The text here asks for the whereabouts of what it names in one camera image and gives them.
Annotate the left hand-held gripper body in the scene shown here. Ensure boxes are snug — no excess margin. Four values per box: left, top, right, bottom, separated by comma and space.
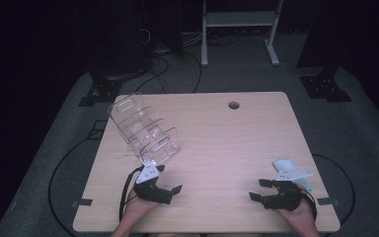
132, 160, 174, 205

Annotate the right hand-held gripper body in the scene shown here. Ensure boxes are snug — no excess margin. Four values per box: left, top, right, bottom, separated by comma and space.
261, 168, 314, 211

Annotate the clear acrylic divided organizer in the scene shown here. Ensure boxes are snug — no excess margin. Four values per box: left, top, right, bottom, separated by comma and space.
107, 92, 182, 166

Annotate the person's right hand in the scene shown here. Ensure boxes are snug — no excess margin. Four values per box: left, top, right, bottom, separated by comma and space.
275, 198, 318, 231

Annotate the person's left hand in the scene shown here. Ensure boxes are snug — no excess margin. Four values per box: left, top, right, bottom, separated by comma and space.
124, 190, 161, 222

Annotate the black strip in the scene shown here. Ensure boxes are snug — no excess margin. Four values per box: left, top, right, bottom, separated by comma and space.
316, 197, 341, 206
71, 197, 94, 207

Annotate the black stand base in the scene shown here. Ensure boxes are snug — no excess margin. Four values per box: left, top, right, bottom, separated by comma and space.
296, 63, 353, 104
77, 70, 146, 108

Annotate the dark equipment cabinet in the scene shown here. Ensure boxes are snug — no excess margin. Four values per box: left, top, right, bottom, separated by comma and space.
88, 0, 154, 78

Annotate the white metal stand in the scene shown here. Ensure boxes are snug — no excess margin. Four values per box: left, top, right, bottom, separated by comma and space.
200, 0, 284, 68

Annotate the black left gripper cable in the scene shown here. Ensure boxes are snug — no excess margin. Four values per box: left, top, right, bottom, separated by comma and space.
118, 166, 145, 222

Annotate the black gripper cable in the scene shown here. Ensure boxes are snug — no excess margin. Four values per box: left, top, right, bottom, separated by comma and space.
118, 166, 145, 222
296, 186, 318, 221

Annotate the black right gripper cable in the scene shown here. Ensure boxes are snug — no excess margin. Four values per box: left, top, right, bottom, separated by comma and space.
296, 186, 318, 221

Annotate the long black floor cable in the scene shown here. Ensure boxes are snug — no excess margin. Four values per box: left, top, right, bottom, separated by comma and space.
47, 129, 108, 237
310, 153, 356, 228

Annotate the looped black floor cable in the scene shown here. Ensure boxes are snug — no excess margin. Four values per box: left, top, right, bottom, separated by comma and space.
133, 54, 171, 95

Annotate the curved black floor cable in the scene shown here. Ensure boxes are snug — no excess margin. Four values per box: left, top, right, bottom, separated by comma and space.
182, 50, 202, 94

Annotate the tangle of dark cables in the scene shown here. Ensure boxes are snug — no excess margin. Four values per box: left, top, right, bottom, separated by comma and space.
206, 33, 241, 47

